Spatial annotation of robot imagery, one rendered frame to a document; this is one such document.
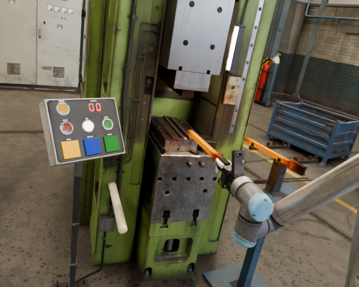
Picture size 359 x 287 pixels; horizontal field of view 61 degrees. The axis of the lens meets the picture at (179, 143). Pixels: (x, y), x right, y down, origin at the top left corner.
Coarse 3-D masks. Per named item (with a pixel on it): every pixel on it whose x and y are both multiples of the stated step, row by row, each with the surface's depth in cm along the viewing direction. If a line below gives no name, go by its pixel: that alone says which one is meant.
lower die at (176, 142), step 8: (160, 120) 202; (168, 120) 201; (176, 120) 207; (152, 128) 198; (168, 128) 188; (184, 128) 193; (168, 136) 177; (176, 136) 177; (168, 144) 172; (176, 144) 174; (184, 144) 176; (192, 144) 177
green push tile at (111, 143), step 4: (108, 136) 144; (112, 136) 146; (116, 136) 147; (104, 140) 142; (108, 140) 144; (112, 140) 145; (116, 140) 147; (104, 144) 143; (108, 144) 143; (112, 144) 145; (116, 144) 146; (108, 148) 143; (112, 148) 145; (116, 148) 146; (108, 152) 143
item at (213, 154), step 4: (188, 132) 169; (192, 132) 166; (192, 136) 163; (196, 136) 160; (196, 140) 158; (200, 140) 155; (200, 144) 153; (204, 144) 150; (208, 144) 151; (204, 148) 149; (208, 148) 145; (212, 148) 146; (208, 152) 144; (212, 152) 140; (216, 152) 141; (212, 156) 140; (216, 156) 136; (220, 156) 136; (212, 160) 138; (224, 160) 132; (228, 164) 129
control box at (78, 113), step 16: (48, 112) 128; (80, 112) 137; (96, 112) 143; (112, 112) 148; (48, 128) 128; (80, 128) 136; (96, 128) 141; (112, 128) 147; (48, 144) 130; (80, 144) 135; (64, 160) 129; (80, 160) 134
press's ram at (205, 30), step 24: (168, 0) 159; (192, 0) 147; (216, 0) 151; (168, 24) 157; (192, 24) 152; (216, 24) 155; (168, 48) 155; (192, 48) 156; (216, 48) 160; (216, 72) 165
